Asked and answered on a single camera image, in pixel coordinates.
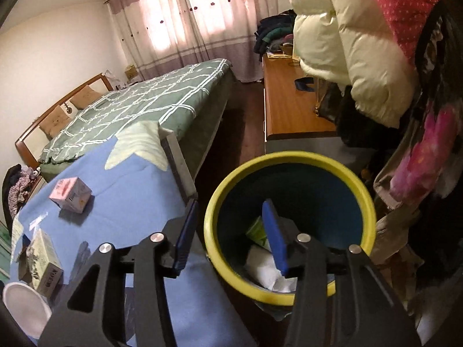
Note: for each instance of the pile of dark clothes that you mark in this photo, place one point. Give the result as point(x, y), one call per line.
point(275, 30)

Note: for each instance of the heap of clothes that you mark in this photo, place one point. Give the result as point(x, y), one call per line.
point(18, 188)

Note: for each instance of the red dotted quilted jacket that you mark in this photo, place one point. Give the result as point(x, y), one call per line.
point(405, 3)

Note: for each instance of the black bag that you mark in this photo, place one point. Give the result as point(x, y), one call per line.
point(331, 103)

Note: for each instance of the dark blue cloth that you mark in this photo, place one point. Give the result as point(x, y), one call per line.
point(304, 85)

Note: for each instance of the green checked duvet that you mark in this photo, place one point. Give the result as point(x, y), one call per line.
point(144, 97)

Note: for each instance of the yellow rimmed blue bin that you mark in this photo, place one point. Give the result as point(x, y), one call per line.
point(318, 202)

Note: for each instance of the pink drink carton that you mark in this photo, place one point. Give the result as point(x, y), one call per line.
point(68, 193)

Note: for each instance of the small yellow box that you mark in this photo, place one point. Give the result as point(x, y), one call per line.
point(131, 72)

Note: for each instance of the pink floral bag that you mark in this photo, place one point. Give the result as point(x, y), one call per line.
point(427, 151)

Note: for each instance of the wooden bed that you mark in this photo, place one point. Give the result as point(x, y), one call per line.
point(27, 141)

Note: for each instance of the beige printed carton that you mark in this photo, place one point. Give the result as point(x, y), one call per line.
point(41, 260)

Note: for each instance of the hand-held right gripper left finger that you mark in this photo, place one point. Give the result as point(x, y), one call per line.
point(186, 238)

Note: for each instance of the cream puffer jacket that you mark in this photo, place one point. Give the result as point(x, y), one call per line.
point(354, 43)

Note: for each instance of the blue star blanket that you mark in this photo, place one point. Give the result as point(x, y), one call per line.
point(126, 188)

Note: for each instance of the pink and white curtain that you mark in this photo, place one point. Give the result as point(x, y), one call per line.
point(199, 18)

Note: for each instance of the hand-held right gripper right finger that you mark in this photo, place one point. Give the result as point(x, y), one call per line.
point(275, 238)

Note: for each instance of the wooden desk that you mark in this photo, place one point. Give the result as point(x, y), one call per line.
point(285, 104)

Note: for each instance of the white paper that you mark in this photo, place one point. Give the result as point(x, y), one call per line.
point(264, 267)

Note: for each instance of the brown embroidered pillow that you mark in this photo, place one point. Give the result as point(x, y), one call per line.
point(85, 97)
point(54, 120)

